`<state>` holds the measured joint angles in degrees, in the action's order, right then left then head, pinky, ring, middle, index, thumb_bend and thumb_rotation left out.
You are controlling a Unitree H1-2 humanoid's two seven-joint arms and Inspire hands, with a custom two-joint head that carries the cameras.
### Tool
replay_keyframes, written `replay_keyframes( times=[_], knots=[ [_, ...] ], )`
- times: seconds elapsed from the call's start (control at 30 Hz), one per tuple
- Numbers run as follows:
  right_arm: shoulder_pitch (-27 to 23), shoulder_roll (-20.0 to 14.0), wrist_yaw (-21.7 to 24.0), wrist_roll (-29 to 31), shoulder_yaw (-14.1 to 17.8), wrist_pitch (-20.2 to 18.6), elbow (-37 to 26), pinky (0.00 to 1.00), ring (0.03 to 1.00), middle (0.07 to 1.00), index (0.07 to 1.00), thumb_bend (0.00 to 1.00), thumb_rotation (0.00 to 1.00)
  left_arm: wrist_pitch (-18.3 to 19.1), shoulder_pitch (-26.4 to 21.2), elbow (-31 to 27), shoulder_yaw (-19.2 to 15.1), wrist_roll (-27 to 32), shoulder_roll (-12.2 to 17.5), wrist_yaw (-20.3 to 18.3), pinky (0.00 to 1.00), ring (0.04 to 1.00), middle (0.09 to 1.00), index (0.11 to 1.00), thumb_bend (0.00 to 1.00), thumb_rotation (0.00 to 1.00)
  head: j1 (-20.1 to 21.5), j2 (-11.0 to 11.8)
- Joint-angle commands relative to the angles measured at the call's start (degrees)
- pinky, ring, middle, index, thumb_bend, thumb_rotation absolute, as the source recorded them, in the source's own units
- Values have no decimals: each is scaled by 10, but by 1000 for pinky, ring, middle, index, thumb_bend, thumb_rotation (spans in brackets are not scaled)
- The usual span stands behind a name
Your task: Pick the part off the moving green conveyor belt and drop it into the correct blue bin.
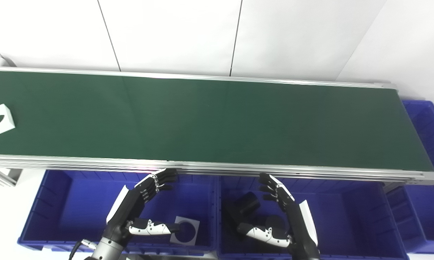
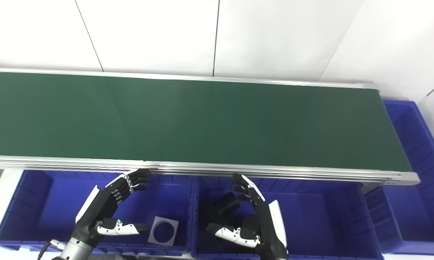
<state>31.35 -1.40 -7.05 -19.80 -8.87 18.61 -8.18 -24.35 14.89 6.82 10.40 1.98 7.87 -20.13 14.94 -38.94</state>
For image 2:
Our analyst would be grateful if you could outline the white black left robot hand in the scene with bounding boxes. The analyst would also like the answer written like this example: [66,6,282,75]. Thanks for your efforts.
[74,168,152,244]

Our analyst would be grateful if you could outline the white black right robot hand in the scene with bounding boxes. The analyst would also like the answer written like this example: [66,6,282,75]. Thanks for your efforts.
[205,173,289,260]

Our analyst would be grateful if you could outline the blue plastic bin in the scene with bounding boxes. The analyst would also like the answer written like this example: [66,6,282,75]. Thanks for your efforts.
[363,100,434,256]
[0,170,197,257]
[191,176,383,260]

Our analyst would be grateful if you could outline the black cylinder part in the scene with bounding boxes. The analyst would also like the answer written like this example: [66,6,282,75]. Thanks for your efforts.
[202,192,258,239]

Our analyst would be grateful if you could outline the white square part round hole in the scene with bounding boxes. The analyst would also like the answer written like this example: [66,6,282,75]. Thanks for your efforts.
[147,216,179,247]

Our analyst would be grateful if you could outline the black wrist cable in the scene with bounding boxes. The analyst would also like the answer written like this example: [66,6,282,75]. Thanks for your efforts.
[38,239,66,260]

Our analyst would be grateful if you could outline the green conveyor belt aluminium frame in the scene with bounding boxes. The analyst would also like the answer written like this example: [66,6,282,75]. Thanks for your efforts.
[0,67,420,186]

